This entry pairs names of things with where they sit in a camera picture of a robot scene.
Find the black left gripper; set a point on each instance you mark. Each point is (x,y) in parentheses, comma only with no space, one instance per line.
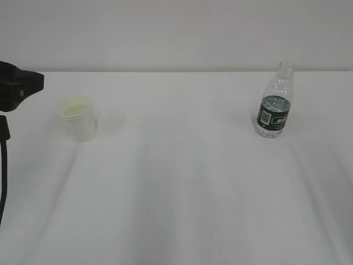
(17,85)

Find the white paper cup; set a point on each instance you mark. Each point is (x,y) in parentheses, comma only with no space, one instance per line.
(77,112)

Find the Yibao mineral water bottle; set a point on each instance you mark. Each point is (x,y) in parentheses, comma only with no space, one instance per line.
(276,102)

